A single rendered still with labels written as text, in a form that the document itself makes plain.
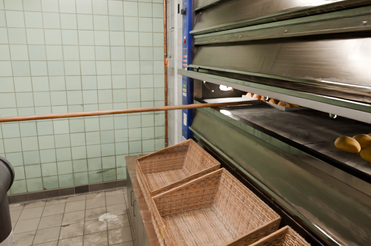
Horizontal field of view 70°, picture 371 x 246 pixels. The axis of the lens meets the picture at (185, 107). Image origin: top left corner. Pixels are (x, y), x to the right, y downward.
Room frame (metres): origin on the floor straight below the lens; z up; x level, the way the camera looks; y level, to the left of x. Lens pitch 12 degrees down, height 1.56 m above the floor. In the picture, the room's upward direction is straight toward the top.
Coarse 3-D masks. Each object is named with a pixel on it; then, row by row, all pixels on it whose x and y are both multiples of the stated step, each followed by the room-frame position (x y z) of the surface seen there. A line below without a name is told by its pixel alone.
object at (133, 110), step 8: (192, 104) 1.81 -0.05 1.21; (200, 104) 1.83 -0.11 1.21; (208, 104) 1.84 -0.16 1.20; (216, 104) 1.86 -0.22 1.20; (224, 104) 1.88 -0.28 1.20; (232, 104) 1.91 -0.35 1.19; (240, 104) 1.93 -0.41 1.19; (80, 112) 1.57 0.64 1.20; (88, 112) 1.58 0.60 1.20; (96, 112) 1.59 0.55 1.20; (104, 112) 1.61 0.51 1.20; (112, 112) 1.62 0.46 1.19; (120, 112) 1.64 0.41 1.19; (128, 112) 1.65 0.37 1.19; (136, 112) 1.68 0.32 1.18; (0, 120) 1.42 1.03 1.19; (8, 120) 1.43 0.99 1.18; (16, 120) 1.45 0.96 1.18; (24, 120) 1.46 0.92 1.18
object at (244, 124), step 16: (224, 112) 1.70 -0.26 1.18; (240, 128) 1.45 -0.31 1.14; (256, 128) 1.32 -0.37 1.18; (272, 144) 1.17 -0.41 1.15; (288, 144) 1.08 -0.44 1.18; (304, 160) 0.98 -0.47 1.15; (320, 160) 0.91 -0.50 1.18; (336, 160) 0.90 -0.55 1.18; (336, 176) 0.84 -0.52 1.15; (352, 176) 0.78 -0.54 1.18; (368, 176) 0.78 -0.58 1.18; (368, 192) 0.73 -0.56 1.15
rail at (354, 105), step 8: (192, 72) 1.80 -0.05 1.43; (224, 80) 1.35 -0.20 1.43; (232, 80) 1.27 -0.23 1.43; (240, 80) 1.21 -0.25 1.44; (264, 88) 1.02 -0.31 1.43; (272, 88) 0.98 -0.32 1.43; (280, 88) 0.93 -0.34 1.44; (296, 96) 0.85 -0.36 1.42; (304, 96) 0.82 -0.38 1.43; (312, 96) 0.79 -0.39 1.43; (320, 96) 0.76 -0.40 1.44; (336, 104) 0.71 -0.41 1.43; (344, 104) 0.68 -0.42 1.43; (352, 104) 0.66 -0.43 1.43; (360, 104) 0.65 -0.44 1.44; (368, 104) 0.63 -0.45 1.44; (368, 112) 0.62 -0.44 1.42
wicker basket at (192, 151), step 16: (176, 144) 2.08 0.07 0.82; (192, 144) 2.06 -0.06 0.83; (144, 160) 1.99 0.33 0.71; (176, 160) 2.08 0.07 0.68; (192, 160) 1.98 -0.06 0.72; (208, 160) 1.75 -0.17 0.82; (144, 176) 1.67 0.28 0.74; (160, 176) 1.96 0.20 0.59; (176, 176) 1.97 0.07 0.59; (192, 176) 1.55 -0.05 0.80; (144, 192) 1.65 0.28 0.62; (160, 192) 1.48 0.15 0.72; (192, 192) 1.55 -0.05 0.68; (160, 208) 1.48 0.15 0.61
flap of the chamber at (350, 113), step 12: (180, 72) 2.05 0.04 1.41; (228, 84) 1.30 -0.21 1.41; (240, 84) 1.20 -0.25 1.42; (264, 96) 1.01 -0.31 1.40; (276, 96) 0.94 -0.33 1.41; (288, 96) 0.89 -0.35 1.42; (312, 108) 0.78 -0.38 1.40; (324, 108) 0.74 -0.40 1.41; (336, 108) 0.70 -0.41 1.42; (360, 120) 0.63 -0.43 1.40
